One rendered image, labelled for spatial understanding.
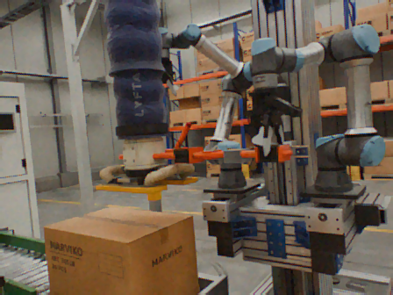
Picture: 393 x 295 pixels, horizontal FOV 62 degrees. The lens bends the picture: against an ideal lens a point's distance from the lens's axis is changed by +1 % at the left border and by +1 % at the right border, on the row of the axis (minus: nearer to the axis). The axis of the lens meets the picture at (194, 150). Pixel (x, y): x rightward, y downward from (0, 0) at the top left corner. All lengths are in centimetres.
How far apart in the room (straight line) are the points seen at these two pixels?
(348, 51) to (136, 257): 112
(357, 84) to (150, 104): 80
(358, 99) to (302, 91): 37
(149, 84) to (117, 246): 64
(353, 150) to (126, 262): 96
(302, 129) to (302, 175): 23
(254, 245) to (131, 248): 65
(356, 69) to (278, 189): 66
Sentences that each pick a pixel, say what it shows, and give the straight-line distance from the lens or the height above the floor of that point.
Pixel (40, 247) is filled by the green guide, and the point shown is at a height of 60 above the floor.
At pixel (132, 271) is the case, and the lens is 131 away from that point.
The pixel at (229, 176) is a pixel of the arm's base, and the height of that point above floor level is 110.
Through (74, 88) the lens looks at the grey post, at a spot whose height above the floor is 205.
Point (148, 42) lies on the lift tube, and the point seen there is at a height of 170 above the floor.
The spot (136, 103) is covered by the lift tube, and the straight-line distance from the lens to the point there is 133.
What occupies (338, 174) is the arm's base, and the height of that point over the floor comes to 111.
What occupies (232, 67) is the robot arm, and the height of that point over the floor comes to 165.
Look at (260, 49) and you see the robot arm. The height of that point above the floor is 156.
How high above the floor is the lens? 132
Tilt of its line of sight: 3 degrees down
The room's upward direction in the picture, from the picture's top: 5 degrees counter-clockwise
